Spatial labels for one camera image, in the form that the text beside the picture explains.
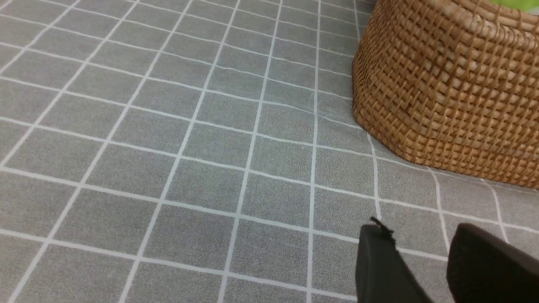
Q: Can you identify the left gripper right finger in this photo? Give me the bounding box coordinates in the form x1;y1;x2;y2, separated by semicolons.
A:
446;223;539;303

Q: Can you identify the grey checked tablecloth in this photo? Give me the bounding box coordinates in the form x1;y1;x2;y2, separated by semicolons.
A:
0;0;538;303

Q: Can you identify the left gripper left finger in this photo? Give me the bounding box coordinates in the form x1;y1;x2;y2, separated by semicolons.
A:
355;217;432;303

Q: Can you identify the woven wicker basket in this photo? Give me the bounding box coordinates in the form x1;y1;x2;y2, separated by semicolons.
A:
352;0;539;189

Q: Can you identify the green fabric basket liner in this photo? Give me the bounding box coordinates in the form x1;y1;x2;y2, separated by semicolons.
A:
491;0;539;16

